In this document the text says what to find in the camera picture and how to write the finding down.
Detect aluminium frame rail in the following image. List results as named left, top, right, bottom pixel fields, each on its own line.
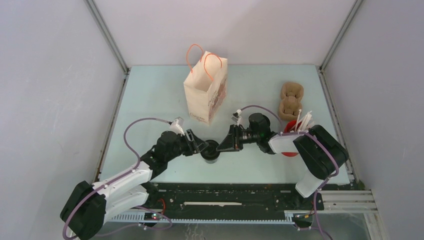
left=84, top=0, right=130, bottom=75

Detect black coffee cup lid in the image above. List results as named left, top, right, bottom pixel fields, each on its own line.
left=200, top=139, right=220, bottom=160

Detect paper bag orange handles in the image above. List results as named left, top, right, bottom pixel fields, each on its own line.
left=183, top=44, right=228, bottom=125

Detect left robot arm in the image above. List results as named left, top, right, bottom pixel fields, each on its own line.
left=60, top=129, right=210, bottom=240

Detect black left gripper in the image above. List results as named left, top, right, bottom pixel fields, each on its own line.
left=165, top=129, right=209, bottom=162

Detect red straw holder cup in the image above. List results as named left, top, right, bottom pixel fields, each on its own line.
left=282, top=120, right=307, bottom=158

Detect brown pulp cup carrier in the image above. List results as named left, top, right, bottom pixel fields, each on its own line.
left=277, top=82, right=304, bottom=122

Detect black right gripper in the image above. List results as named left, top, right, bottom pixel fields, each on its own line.
left=216, top=125, right=260, bottom=153

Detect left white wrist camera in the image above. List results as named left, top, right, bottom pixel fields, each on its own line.
left=169, top=117, right=185, bottom=136

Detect dark takeout coffee cup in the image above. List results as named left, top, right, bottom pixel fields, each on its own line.
left=205, top=158, right=218, bottom=164

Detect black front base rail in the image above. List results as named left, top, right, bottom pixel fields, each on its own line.
left=140, top=183, right=324, bottom=223

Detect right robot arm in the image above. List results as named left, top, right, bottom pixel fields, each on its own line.
left=216, top=113, right=349, bottom=209

